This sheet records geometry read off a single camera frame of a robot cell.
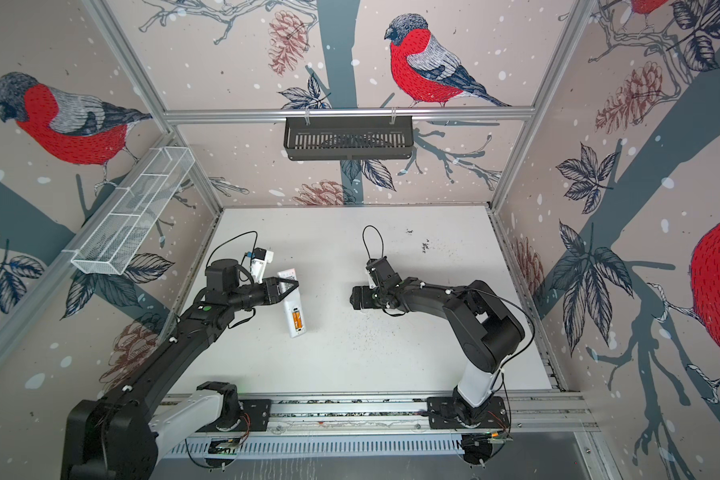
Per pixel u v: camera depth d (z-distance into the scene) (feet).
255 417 2.40
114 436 1.27
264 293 2.33
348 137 3.50
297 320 2.55
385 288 2.40
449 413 2.39
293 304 2.55
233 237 2.04
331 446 2.30
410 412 2.45
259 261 2.43
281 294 2.44
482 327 1.56
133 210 2.56
